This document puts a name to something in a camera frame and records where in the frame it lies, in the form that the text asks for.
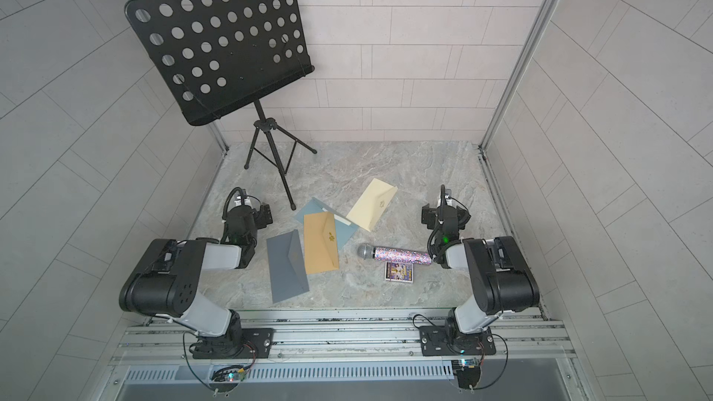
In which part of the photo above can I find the cream yellow envelope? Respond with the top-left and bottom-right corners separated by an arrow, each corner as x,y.
346,178 -> 398,232

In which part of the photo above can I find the light blue envelope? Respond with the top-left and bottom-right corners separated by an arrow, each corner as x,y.
294,198 -> 358,251

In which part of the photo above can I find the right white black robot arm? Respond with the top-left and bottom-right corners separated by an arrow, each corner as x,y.
421,186 -> 540,355

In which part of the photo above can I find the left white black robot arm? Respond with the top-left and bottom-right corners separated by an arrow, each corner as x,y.
119,187 -> 273,358

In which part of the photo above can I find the dark grey envelope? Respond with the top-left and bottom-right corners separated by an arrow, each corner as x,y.
267,229 -> 309,304

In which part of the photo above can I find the tan kraft envelope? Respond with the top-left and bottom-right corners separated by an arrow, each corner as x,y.
304,212 -> 339,275

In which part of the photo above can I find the small colourful card box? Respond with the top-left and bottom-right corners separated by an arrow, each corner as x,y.
384,262 -> 414,283

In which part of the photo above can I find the purple glitter microphone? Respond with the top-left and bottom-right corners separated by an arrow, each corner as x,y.
356,243 -> 433,265

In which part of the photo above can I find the right circuit board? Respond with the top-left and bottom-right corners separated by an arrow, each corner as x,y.
451,359 -> 482,391

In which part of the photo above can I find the circuit board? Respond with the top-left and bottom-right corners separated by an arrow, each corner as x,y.
210,365 -> 248,393
451,359 -> 482,391

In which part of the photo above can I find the left circuit board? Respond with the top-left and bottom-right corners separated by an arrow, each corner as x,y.
210,365 -> 248,393

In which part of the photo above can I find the black perforated music stand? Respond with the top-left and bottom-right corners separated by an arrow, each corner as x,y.
124,0 -> 315,176

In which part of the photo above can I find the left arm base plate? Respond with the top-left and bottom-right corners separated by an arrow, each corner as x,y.
189,328 -> 275,359

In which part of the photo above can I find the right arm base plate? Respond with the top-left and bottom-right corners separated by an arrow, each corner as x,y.
418,325 -> 497,356

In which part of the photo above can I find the aluminium mounting rail frame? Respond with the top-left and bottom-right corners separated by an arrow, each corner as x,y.
110,305 -> 577,369

